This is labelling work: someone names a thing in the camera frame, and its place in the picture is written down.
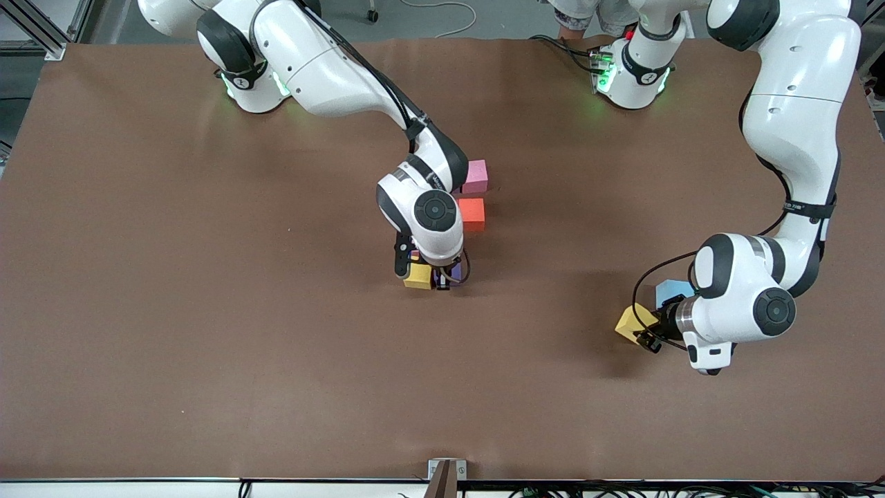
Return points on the orange foam cube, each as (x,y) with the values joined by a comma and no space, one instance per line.
(472,213)

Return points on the aluminium frame profile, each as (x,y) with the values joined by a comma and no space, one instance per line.
(872,34)
(31,48)

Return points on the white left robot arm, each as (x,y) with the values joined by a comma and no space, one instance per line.
(795,138)

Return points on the yellow foam cube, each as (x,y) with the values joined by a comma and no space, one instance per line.
(632,321)
(417,277)

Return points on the blue foam cube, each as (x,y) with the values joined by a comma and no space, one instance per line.
(672,290)

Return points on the white table edge rail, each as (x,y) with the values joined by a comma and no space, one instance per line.
(138,490)

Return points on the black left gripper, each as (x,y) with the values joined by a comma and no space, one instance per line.
(668,321)

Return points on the purple foam cube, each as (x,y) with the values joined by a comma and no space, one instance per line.
(456,273)

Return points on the metal table edge bracket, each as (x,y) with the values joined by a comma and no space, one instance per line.
(446,470)

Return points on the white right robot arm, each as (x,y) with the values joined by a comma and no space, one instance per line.
(325,69)

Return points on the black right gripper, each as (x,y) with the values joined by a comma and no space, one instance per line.
(443,279)

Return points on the brown table mat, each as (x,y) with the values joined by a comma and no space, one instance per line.
(484,401)

